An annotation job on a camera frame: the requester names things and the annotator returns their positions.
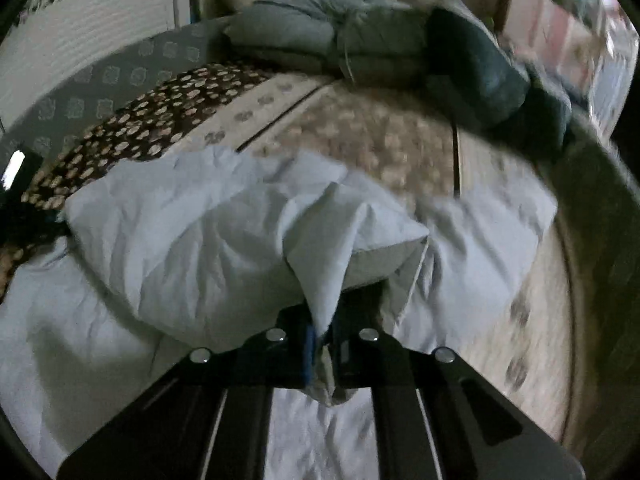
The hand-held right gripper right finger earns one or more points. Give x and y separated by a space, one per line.
346 357

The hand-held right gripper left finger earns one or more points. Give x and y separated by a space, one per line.
309 360

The light blue padded jacket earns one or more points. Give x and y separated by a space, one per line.
200 240

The grey medallion patterned sheet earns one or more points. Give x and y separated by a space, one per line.
100 95

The floral patterned blanket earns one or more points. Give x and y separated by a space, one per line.
360 130

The dark teal cloth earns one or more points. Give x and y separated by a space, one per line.
480 80

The grey-blue bundled cloth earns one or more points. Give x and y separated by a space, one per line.
320 25

